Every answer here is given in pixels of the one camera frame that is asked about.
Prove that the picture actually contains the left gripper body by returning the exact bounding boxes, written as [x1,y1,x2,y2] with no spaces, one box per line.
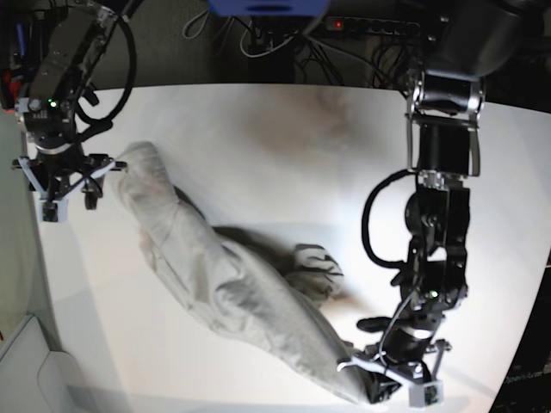
[361,324,450,383]

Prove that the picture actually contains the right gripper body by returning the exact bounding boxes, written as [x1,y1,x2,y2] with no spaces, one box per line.
[11,145,113,201]

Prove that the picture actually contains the white t-shirt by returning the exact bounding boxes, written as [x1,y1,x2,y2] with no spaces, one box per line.
[109,141,368,406]

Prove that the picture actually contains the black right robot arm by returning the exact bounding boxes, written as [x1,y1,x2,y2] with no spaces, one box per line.
[12,1,137,223]

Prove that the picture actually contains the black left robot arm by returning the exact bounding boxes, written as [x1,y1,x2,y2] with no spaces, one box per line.
[338,1,550,409]

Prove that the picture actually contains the red and blue tools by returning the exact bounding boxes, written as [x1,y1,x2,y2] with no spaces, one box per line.
[1,14,27,112]

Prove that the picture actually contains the white plastic bin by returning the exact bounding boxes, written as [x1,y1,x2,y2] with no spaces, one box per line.
[1,315,100,412]

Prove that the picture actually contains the blue box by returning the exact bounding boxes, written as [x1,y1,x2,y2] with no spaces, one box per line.
[208,0,331,16]

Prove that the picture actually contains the white power strip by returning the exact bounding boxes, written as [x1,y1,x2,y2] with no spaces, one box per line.
[325,16,421,37]

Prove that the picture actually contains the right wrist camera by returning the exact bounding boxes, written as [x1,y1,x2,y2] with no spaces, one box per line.
[40,201,67,223]

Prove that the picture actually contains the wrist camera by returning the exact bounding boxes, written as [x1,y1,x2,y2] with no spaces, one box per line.
[409,380,443,409]
[40,201,67,223]

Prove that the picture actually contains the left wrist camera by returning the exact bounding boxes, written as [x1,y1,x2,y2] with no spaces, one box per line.
[409,380,443,409]

